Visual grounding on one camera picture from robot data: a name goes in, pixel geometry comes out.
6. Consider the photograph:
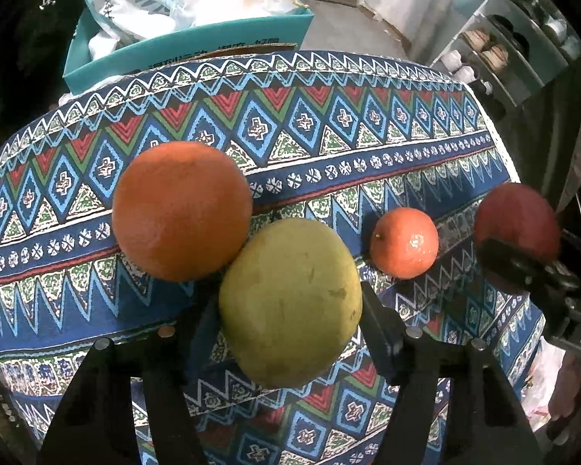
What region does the red apple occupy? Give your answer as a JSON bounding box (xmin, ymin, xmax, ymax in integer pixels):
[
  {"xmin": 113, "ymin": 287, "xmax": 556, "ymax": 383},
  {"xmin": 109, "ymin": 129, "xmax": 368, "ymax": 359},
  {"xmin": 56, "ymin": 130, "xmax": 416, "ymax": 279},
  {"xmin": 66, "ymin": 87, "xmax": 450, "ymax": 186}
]
[{"xmin": 474, "ymin": 183, "xmax": 560, "ymax": 264}]

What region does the small tangerine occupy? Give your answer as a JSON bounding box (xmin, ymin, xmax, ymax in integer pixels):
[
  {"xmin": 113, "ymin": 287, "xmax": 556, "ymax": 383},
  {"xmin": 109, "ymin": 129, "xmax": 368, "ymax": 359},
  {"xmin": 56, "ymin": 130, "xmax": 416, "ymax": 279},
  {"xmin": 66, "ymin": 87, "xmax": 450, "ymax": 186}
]
[{"xmin": 369, "ymin": 207, "xmax": 438, "ymax": 279}]

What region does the teal plastic bin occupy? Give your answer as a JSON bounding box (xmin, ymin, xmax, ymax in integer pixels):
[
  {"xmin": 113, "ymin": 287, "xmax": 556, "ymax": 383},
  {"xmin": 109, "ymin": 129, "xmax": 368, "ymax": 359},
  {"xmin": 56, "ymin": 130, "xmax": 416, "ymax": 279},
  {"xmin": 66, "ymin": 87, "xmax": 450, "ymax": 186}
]
[{"xmin": 63, "ymin": 3, "xmax": 313, "ymax": 95}]

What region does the shoe rack with shoes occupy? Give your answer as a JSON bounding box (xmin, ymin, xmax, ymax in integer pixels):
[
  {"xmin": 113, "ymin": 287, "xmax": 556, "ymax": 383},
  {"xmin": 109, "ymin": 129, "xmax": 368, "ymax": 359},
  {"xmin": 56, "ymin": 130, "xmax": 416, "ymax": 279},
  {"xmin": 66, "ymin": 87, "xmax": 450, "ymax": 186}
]
[{"xmin": 431, "ymin": 0, "xmax": 581, "ymax": 122}]

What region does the patterned blue tablecloth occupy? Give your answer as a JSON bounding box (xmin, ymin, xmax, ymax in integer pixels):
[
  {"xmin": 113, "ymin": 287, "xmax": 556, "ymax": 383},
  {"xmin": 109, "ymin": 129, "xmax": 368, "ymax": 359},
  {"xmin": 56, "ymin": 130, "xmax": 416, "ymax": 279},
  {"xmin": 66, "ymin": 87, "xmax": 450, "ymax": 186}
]
[{"xmin": 0, "ymin": 52, "xmax": 545, "ymax": 459}]

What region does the large orange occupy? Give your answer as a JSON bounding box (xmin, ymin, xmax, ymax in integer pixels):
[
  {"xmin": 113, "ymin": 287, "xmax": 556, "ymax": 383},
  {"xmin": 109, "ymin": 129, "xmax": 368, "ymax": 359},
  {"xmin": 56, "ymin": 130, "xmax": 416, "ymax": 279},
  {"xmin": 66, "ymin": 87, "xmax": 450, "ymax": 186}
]
[{"xmin": 112, "ymin": 142, "xmax": 253, "ymax": 282}]

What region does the yellow-green mango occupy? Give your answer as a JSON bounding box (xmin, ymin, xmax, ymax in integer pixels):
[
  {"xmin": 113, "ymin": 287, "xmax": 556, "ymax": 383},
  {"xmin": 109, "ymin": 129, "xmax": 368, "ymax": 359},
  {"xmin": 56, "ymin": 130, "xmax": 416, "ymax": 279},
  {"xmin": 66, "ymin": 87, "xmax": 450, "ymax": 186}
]
[{"xmin": 219, "ymin": 217, "xmax": 363, "ymax": 388}]

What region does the black hanging garment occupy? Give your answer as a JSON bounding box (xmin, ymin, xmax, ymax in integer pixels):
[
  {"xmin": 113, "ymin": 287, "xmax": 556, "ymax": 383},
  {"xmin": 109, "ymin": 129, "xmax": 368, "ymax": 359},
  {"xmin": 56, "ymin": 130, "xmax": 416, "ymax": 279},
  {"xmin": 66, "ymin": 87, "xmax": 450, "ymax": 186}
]
[{"xmin": 0, "ymin": 0, "xmax": 84, "ymax": 146}]

